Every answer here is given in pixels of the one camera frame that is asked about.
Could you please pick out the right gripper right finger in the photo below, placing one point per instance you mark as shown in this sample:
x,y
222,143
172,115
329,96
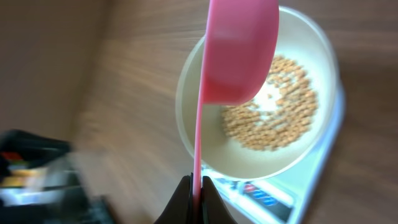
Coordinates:
x,y
213,209

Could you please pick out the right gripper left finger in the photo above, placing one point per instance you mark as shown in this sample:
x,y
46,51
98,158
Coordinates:
x,y
178,210

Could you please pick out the pink plastic measuring scoop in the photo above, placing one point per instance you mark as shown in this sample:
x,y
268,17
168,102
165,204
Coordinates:
x,y
240,41

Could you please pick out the white digital kitchen scale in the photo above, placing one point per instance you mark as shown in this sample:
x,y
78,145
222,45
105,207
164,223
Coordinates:
x,y
283,198

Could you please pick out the white bowl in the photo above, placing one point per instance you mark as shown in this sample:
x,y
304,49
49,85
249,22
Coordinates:
x,y
299,37

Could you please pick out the soybeans in white bowl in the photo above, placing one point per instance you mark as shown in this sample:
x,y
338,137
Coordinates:
x,y
279,115

